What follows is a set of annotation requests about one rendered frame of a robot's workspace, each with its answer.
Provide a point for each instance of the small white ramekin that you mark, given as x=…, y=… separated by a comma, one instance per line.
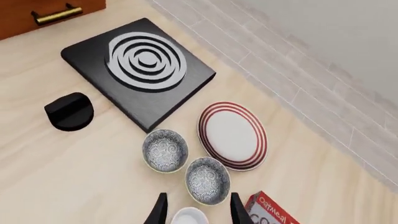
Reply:
x=189, y=217

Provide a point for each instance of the white plate with red rings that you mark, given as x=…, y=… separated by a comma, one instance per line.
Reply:
x=231, y=136

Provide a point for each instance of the blue patterned bowl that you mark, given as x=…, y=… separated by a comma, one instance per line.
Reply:
x=206, y=180
x=165, y=150

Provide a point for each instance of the flat black stove plate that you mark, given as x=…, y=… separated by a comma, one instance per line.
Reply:
x=138, y=72

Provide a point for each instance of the red oatmeal box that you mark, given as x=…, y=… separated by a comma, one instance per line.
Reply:
x=267, y=210

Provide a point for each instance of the round black stove knob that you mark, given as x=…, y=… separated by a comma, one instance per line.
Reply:
x=70, y=113

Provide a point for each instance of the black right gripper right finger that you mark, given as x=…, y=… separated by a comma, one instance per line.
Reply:
x=238, y=211

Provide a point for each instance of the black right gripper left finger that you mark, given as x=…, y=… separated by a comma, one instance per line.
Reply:
x=158, y=212

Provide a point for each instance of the wooden cabinet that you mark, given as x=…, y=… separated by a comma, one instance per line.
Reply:
x=34, y=16

